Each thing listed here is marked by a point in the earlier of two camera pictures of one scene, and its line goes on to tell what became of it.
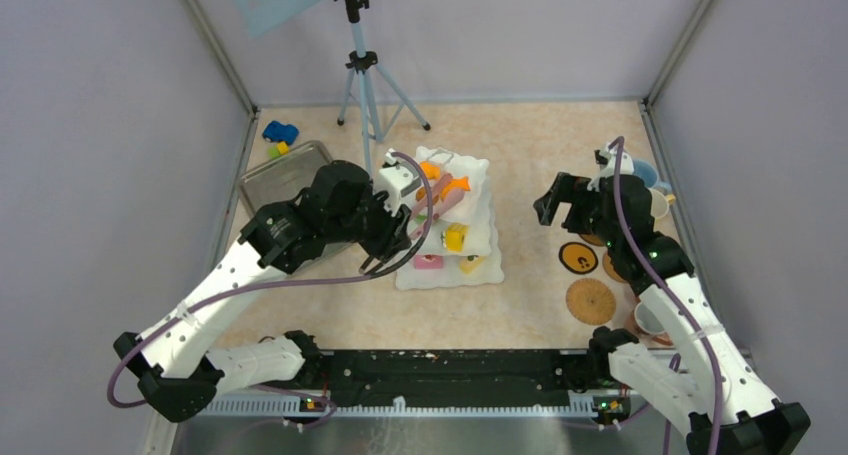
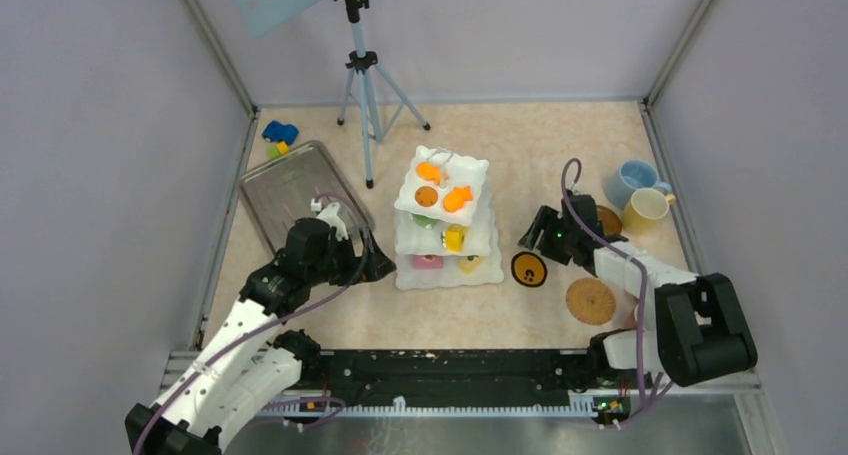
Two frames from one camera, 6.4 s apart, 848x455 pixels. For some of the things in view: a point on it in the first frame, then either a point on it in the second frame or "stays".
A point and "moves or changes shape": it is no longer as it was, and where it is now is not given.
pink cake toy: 428,262 stays
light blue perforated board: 265,2 stays
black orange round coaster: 578,258 moves or changes shape
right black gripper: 566,188 → 546,220
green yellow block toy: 278,150 stays
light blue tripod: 366,74 stays
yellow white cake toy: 467,265 stays
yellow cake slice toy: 453,237 stays
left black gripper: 394,235 → 357,265
